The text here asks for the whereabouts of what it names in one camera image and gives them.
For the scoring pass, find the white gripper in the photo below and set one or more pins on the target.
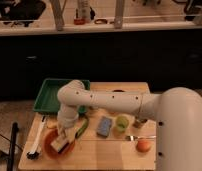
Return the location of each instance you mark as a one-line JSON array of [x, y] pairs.
[[68, 133]]

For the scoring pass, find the white eraser block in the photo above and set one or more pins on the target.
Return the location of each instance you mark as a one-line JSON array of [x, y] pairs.
[[59, 143]]

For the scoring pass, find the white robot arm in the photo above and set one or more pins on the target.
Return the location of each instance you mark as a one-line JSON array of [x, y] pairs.
[[177, 113]]

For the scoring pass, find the green curved vegetable toy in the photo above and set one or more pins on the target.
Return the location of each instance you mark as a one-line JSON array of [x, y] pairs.
[[82, 129]]

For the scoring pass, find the green plastic tray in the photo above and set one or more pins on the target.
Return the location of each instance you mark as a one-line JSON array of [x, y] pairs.
[[46, 102]]

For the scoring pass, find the blue sponge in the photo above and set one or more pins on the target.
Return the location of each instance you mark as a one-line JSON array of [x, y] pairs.
[[104, 126]]

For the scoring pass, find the wooden board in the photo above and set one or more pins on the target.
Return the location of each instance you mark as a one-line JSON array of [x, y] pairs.
[[91, 152]]

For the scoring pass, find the black pole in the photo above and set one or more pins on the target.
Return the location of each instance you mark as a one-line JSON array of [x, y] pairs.
[[10, 160]]

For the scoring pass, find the green plastic cup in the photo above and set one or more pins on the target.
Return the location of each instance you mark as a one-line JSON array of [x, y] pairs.
[[121, 123]]

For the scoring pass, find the silver fork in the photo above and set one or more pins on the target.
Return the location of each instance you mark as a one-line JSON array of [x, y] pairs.
[[133, 138]]

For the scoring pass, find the small brown object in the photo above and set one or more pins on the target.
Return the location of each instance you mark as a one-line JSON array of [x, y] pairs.
[[139, 122]]

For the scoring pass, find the orange fruit toy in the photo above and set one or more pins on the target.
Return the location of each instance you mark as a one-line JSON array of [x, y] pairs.
[[143, 145]]

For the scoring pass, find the white bottle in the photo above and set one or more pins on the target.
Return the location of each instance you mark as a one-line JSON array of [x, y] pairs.
[[84, 10]]

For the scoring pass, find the black bag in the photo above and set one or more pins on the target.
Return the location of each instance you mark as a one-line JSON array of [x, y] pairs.
[[24, 12]]

